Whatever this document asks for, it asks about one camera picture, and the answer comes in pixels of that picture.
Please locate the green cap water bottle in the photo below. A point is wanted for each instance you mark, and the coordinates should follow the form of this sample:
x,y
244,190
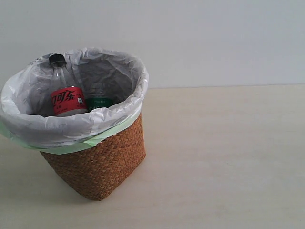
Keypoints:
x,y
98,95

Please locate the red label cola bottle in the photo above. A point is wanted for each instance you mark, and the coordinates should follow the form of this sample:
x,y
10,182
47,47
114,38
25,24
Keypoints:
x,y
67,97

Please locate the white plastic bin liner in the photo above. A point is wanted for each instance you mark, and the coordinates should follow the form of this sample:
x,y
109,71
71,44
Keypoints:
x,y
27,117

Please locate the woven brown wicker basket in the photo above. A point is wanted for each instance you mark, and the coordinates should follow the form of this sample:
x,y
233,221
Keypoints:
x,y
96,172

